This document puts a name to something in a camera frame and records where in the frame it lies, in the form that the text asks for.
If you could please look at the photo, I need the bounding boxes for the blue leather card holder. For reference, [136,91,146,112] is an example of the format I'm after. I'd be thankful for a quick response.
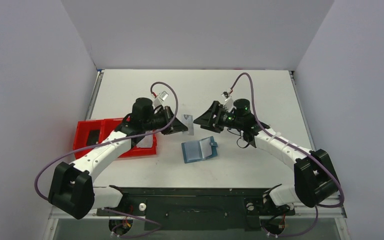
[181,136,218,164]

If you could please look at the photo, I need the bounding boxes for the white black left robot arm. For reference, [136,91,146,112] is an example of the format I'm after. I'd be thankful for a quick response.
[194,98,340,208]

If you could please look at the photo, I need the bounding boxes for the black card in tray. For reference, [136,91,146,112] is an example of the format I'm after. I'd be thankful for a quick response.
[86,129,100,146]

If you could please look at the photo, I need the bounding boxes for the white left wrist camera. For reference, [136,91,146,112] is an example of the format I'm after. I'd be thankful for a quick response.
[221,91,234,111]

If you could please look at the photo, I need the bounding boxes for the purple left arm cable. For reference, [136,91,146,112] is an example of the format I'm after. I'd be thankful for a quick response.
[230,72,345,209]

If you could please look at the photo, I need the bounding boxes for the white silver credit card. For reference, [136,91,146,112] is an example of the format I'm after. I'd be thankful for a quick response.
[180,114,195,136]

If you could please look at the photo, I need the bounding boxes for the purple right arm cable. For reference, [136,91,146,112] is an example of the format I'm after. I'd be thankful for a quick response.
[34,81,179,202]

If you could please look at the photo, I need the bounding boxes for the aluminium frame rail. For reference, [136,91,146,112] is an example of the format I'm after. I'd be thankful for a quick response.
[49,193,347,220]

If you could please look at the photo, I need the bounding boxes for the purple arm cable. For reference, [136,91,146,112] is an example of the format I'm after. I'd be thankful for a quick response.
[230,72,345,209]
[34,81,179,202]

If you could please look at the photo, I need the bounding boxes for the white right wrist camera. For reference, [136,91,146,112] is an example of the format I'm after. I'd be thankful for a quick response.
[155,91,169,103]

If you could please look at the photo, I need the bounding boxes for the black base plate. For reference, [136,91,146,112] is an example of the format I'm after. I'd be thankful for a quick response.
[97,185,295,234]

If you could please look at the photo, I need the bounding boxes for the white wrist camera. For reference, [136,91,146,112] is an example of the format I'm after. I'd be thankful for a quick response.
[155,91,169,103]
[221,91,234,111]

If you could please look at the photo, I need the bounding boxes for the white VIP card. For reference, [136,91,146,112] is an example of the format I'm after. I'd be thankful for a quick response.
[136,134,154,149]

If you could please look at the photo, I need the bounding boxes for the red plastic compartment tray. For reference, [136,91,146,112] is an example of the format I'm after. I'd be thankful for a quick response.
[72,118,157,158]

